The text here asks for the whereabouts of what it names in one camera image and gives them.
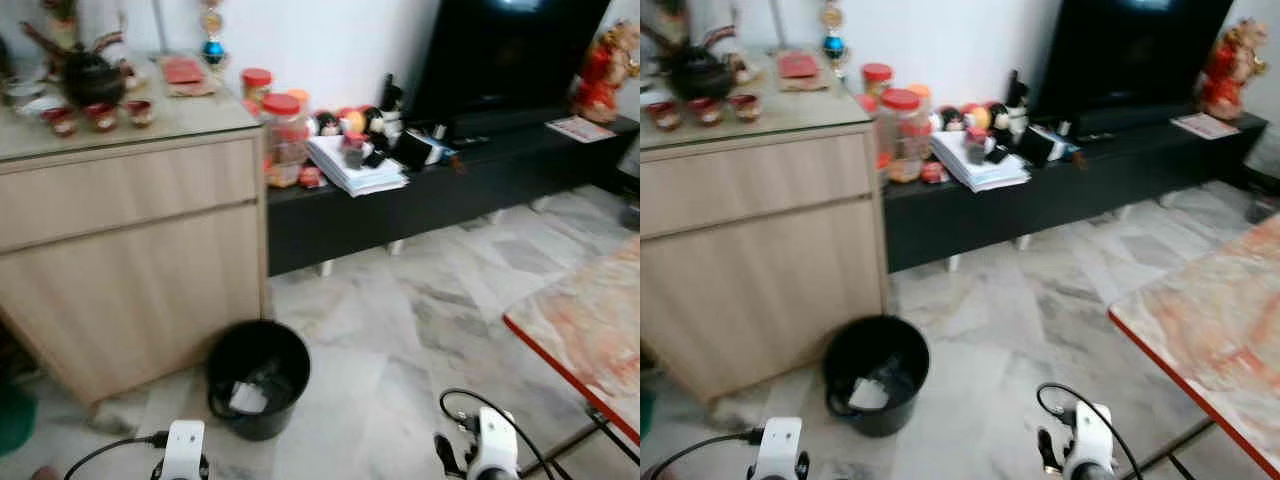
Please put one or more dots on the small red box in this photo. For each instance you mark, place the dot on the small red box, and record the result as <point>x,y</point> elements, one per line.
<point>311,177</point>
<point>934,172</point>

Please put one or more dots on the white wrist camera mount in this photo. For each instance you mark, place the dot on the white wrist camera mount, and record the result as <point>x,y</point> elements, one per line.
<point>495,440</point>
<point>1092,435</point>
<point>777,445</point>
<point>184,445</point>

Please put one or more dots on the green plastic object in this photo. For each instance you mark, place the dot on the green plastic object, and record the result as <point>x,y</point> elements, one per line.
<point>646,412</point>
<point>14,420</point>

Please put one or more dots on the small pink-lid container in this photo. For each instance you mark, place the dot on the small pink-lid container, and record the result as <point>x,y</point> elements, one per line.
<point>353,148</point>
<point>976,144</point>

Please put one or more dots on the orange-lid jar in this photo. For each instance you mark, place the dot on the orange-lid jar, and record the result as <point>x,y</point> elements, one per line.
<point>300,100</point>
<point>921,95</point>

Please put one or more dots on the gold blue trophy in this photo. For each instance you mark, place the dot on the gold blue trophy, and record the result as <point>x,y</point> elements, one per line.
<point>212,40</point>
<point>833,38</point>

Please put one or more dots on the black metal table leg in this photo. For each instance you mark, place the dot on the black metal table leg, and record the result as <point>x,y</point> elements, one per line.
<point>1170,455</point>
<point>580,445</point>

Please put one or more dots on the light wood cabinet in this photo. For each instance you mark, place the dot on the light wood cabinet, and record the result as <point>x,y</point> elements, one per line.
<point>750,260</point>
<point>120,260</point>

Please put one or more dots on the crumpled white paper trash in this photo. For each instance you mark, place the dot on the crumpled white paper trash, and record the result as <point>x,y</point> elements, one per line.
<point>248,398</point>
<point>869,394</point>

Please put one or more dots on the black tv console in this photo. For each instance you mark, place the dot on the black tv console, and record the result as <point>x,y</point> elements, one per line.
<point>450,195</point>
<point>1080,190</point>

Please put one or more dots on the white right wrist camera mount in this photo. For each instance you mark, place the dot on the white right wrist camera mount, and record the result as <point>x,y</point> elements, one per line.
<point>495,440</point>
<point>1092,435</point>

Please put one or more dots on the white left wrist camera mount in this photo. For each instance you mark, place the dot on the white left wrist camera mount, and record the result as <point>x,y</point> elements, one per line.
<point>777,445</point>
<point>184,445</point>

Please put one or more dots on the white red printed pamphlet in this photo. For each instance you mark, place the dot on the white red printed pamphlet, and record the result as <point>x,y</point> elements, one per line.
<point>1205,126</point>
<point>580,129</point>

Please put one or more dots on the short red-lid jar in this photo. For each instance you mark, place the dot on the short red-lid jar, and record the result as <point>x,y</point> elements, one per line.
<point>256,85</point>
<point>877,80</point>

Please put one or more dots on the large red-lid snack jar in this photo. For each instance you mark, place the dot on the large red-lid snack jar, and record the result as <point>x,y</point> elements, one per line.
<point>905,135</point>
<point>285,140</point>

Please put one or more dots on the black flat television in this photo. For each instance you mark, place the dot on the black flat television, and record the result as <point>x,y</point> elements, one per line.
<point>500,55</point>
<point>1130,55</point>

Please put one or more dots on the black incense burner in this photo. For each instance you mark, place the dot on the black incense burner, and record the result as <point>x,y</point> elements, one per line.
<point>93,80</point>
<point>703,75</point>

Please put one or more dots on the small red cup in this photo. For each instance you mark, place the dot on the small red cup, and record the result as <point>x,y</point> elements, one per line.
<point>664,115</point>
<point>60,122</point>
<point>101,117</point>
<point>139,112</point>
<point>705,111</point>
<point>745,107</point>

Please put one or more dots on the red lion figurine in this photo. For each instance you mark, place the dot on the red lion figurine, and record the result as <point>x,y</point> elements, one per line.
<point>1228,70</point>
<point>600,75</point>

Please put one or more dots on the marble table with red edge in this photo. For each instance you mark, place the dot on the marble table with red edge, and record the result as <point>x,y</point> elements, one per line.
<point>590,320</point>
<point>1215,330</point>

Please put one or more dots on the stack of white papers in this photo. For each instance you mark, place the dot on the stack of white papers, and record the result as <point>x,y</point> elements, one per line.
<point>355,175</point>
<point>978,172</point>

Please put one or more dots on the robed deity statue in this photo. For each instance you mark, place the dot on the robed deity statue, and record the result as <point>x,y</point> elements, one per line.
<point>685,22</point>
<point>70,25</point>

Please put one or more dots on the black wallet box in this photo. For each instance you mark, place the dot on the black wallet box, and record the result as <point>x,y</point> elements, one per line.
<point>1035,147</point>
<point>412,150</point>

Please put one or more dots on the red packet on brown card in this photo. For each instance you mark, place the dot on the red packet on brown card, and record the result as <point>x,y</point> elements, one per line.
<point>185,72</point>
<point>800,67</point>

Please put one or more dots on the black rubbish bin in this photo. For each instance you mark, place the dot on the black rubbish bin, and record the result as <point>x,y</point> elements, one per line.
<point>905,395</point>
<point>285,400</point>

